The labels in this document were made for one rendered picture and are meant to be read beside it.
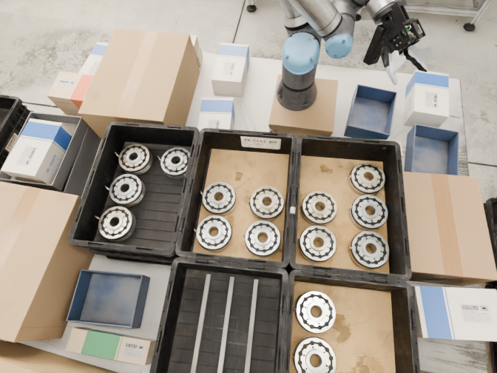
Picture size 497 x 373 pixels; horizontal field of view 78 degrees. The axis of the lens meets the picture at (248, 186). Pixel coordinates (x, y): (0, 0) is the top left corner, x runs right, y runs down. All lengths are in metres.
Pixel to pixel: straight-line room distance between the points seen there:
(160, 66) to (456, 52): 2.20
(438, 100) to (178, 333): 1.17
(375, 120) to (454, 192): 0.42
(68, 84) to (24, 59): 1.75
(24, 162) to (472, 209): 1.37
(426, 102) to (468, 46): 1.63
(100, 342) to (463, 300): 0.98
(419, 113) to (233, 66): 0.72
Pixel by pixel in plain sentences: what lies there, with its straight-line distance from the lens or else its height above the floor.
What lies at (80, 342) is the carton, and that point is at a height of 0.76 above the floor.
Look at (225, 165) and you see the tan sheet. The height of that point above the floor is 0.83.
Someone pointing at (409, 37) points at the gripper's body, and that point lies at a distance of 1.00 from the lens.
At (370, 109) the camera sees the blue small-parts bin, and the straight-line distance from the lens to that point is 1.35.
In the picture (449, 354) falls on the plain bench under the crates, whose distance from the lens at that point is 1.16.
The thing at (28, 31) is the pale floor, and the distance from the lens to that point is 3.36.
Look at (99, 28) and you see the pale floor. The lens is 3.06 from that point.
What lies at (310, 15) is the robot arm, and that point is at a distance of 0.96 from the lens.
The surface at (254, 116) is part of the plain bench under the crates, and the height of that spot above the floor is 0.70.
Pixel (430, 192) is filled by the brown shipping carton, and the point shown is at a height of 0.86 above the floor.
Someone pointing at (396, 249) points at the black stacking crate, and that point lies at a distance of 0.94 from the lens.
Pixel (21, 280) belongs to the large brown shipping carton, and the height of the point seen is 0.90.
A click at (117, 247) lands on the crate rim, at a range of 0.91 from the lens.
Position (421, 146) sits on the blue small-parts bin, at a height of 0.70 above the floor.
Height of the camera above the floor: 1.73
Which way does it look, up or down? 66 degrees down
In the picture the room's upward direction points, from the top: 7 degrees counter-clockwise
